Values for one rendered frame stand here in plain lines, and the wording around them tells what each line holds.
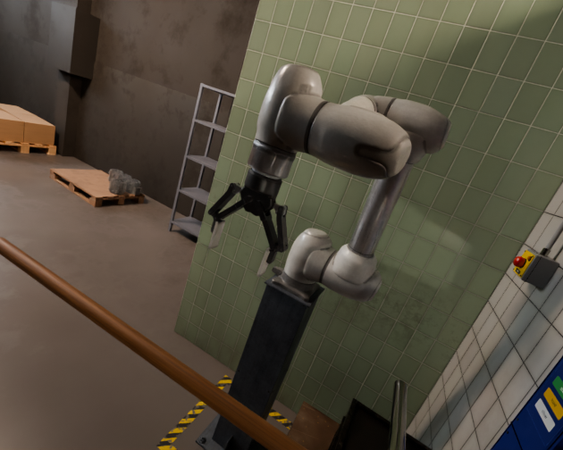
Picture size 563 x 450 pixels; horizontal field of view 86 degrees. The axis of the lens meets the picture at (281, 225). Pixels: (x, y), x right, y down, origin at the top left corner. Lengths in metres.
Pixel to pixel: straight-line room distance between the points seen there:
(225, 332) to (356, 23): 1.94
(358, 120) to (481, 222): 1.17
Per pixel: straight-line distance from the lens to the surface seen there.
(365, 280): 1.21
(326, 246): 1.26
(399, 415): 0.77
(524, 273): 1.34
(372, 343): 1.84
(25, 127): 6.13
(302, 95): 0.58
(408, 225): 1.61
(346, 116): 0.55
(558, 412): 1.03
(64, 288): 0.75
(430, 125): 1.05
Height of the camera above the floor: 1.63
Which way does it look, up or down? 17 degrees down
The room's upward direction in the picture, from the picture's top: 19 degrees clockwise
